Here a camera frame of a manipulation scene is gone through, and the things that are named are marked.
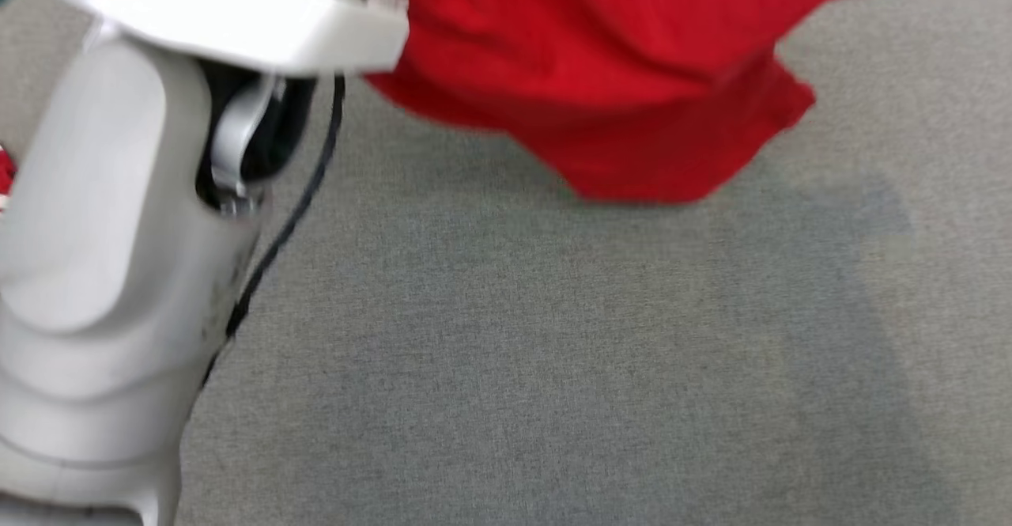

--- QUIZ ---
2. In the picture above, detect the red basketball jersey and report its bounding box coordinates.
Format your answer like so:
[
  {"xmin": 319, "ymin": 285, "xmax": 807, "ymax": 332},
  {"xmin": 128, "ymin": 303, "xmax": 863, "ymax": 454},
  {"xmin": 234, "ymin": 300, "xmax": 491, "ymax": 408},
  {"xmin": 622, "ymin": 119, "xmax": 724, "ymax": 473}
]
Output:
[{"xmin": 360, "ymin": 0, "xmax": 977, "ymax": 204}]

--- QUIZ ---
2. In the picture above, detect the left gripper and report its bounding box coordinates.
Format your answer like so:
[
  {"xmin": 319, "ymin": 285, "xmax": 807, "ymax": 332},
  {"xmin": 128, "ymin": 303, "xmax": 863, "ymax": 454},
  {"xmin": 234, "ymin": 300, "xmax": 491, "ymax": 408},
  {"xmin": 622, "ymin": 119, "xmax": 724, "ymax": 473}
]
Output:
[{"xmin": 195, "ymin": 0, "xmax": 398, "ymax": 217}]

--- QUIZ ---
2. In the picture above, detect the small red white garment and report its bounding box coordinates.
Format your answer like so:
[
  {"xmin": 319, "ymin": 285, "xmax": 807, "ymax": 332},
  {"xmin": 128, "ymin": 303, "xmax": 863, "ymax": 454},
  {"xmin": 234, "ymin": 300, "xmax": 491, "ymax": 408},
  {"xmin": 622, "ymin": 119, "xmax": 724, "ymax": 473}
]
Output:
[{"xmin": 0, "ymin": 145, "xmax": 18, "ymax": 214}]

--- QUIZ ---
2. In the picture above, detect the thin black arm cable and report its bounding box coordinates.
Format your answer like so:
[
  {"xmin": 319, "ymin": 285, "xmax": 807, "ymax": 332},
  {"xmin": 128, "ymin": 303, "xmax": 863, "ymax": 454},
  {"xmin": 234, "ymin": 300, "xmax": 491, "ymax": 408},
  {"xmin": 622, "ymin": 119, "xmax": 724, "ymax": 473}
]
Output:
[{"xmin": 199, "ymin": 74, "xmax": 347, "ymax": 388}]

